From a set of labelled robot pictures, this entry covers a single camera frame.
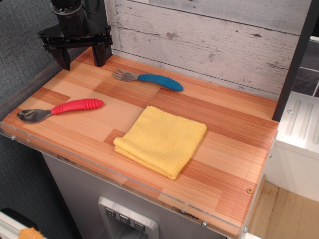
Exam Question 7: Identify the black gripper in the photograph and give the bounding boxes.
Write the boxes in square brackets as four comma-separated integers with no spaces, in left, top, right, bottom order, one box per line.
[37,2,106,71]

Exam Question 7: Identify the yellow cloth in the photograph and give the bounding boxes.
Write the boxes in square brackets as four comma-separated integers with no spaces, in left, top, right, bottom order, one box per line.
[113,106,207,180]

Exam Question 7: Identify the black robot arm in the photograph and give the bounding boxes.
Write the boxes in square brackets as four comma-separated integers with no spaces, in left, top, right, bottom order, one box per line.
[38,0,113,70]

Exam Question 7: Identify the grey cabinet front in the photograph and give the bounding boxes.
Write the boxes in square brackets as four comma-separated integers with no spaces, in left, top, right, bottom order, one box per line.
[43,154,224,239]

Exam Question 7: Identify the silver dispenser panel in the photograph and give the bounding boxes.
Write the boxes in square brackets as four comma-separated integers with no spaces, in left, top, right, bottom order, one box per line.
[98,196,160,239]

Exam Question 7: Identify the orange object at corner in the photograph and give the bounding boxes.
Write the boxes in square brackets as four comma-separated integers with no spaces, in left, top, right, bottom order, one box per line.
[18,228,44,239]

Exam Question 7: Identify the clear acrylic edge guard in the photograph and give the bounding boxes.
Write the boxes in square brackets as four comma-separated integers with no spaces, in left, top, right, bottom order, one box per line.
[1,118,278,239]

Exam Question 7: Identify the white drainer sink unit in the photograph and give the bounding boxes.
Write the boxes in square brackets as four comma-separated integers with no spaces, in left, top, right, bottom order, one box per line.
[264,36,319,201]

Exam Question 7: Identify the dark left upright post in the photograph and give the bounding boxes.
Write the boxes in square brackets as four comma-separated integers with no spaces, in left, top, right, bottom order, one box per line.
[84,0,113,60]

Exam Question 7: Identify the dark upright post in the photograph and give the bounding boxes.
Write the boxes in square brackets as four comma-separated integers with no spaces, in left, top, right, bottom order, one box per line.
[84,0,113,60]
[272,0,319,122]

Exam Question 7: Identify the blue handled fork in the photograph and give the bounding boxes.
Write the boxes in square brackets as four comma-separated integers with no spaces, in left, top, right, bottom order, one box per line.
[112,69,184,92]

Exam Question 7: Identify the red handled spoon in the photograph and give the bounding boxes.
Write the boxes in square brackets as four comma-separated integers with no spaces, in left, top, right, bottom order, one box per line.
[17,99,104,123]

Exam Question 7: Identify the dark right upright post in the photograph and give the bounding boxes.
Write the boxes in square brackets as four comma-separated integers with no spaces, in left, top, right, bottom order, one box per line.
[272,0,319,122]

